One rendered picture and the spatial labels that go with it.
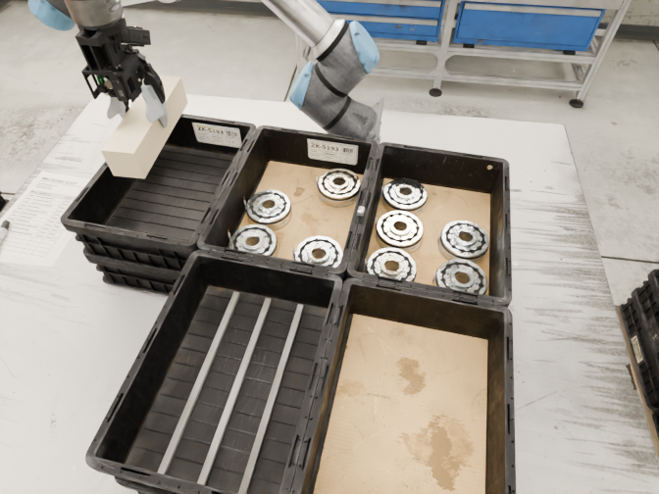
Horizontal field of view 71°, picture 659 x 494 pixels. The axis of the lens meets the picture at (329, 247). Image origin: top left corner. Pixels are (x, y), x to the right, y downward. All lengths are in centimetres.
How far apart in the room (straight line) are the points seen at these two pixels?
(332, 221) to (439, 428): 50
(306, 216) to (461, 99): 207
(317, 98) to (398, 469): 90
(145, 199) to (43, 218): 36
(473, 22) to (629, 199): 122
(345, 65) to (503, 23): 174
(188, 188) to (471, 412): 81
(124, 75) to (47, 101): 255
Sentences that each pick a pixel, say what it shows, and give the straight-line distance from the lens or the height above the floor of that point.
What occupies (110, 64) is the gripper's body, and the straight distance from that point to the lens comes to 88.
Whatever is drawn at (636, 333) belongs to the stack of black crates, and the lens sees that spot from 192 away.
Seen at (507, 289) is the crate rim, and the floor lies 93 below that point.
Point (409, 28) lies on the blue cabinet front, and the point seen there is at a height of 38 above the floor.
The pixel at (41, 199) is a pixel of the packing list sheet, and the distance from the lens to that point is 153.
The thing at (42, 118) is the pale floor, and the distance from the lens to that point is 326.
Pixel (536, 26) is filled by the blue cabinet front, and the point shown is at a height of 44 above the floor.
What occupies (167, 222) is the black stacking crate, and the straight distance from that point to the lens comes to 114.
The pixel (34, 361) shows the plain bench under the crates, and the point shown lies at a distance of 121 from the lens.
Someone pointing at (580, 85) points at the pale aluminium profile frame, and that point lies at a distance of 314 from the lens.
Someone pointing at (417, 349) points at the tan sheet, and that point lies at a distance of 90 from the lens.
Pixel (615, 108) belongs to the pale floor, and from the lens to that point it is 330.
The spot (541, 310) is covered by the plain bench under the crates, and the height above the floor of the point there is 70.
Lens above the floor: 163
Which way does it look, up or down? 52 degrees down
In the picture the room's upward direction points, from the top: 1 degrees counter-clockwise
